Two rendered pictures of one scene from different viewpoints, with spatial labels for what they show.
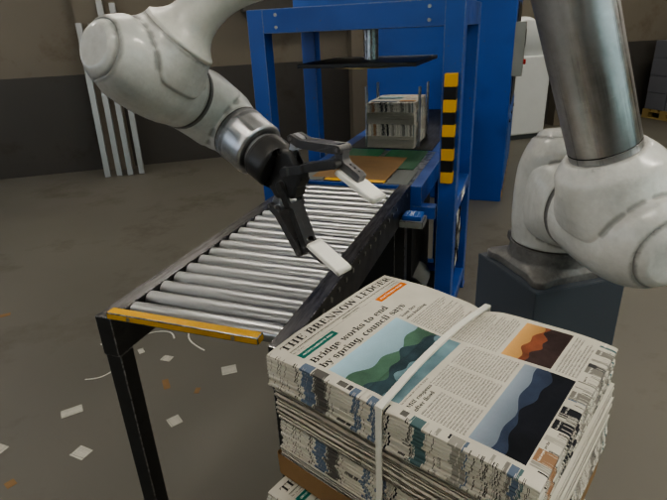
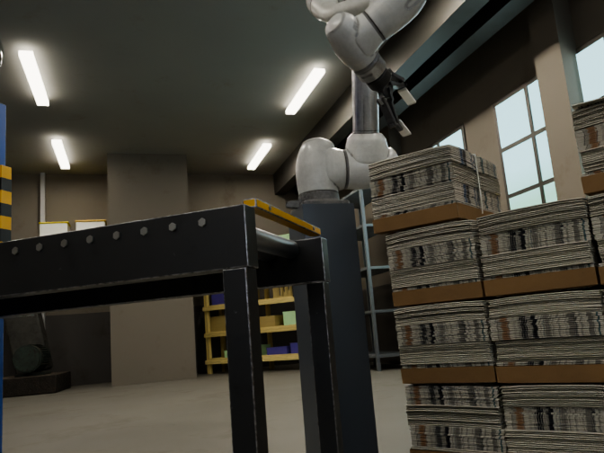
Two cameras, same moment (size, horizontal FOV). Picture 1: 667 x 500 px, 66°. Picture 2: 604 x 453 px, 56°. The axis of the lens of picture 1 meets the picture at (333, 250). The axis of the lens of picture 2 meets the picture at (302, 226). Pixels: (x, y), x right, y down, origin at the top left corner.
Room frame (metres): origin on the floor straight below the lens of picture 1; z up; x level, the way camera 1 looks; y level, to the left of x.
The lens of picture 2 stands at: (1.11, 1.69, 0.56)
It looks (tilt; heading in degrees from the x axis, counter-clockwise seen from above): 10 degrees up; 267
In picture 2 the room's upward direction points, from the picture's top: 5 degrees counter-clockwise
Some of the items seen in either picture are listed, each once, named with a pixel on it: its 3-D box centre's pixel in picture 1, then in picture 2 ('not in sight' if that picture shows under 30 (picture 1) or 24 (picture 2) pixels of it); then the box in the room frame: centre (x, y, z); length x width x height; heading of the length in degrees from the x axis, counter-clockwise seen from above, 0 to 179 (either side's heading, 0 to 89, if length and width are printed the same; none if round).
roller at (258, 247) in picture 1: (280, 253); not in sight; (1.58, 0.18, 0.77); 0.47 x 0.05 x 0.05; 69
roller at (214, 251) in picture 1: (271, 260); not in sight; (1.52, 0.20, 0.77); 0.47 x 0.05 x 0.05; 69
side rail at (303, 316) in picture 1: (362, 255); (119, 284); (1.61, -0.10, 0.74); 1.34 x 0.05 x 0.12; 159
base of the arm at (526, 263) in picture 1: (543, 247); (314, 202); (0.96, -0.43, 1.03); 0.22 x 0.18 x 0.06; 15
